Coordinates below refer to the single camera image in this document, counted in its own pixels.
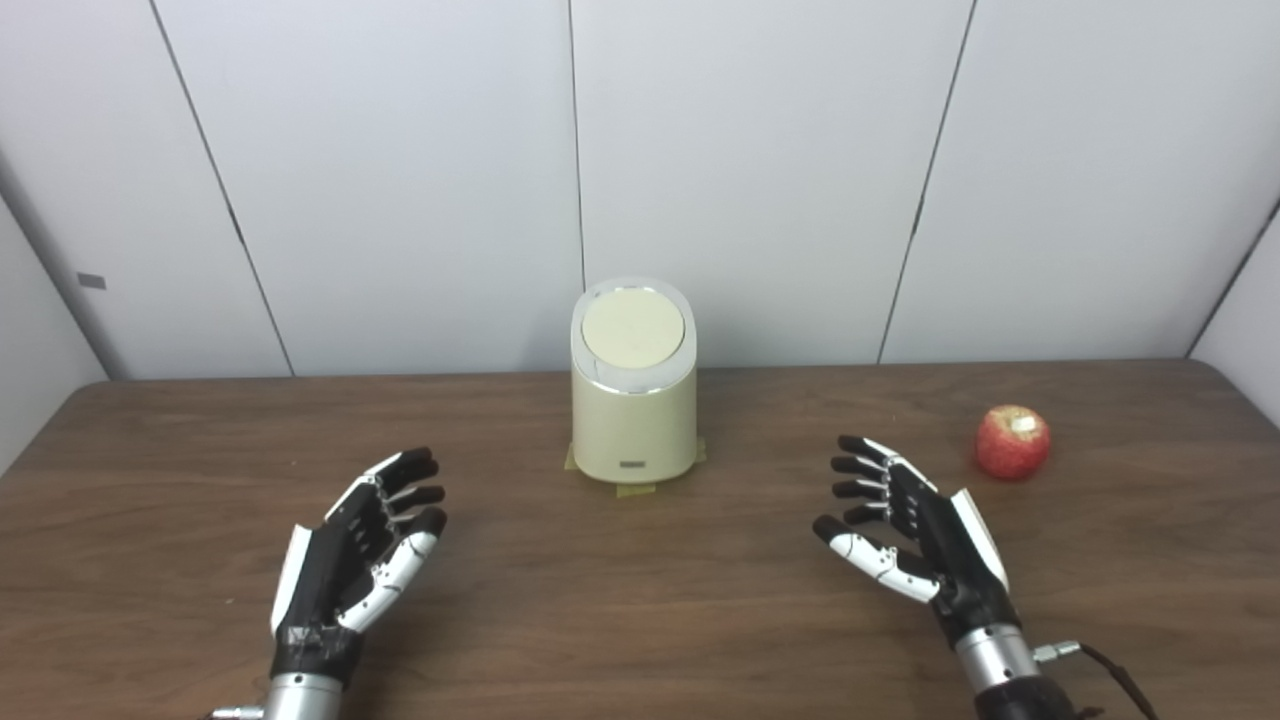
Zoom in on cream round bin lid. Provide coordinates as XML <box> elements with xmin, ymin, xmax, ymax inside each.
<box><xmin>582</xmin><ymin>288</ymin><xmax>686</xmax><ymax>371</ymax></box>

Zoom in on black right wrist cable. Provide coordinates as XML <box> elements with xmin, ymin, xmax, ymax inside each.
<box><xmin>1033</xmin><ymin>640</ymin><xmax>1161</xmax><ymax>720</ymax></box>

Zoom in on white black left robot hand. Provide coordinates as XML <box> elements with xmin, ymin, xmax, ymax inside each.
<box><xmin>270</xmin><ymin>447</ymin><xmax>449</xmax><ymax>687</ymax></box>

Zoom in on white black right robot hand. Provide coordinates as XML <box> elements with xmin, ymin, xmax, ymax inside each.
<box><xmin>812</xmin><ymin>435</ymin><xmax>1023</xmax><ymax>649</ymax></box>

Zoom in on red apple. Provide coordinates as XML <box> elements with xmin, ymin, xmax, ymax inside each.
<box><xmin>975</xmin><ymin>405</ymin><xmax>1052</xmax><ymax>481</ymax></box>

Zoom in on cream-colored round bin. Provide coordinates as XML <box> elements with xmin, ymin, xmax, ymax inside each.
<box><xmin>570</xmin><ymin>277</ymin><xmax>699</xmax><ymax>485</ymax></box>

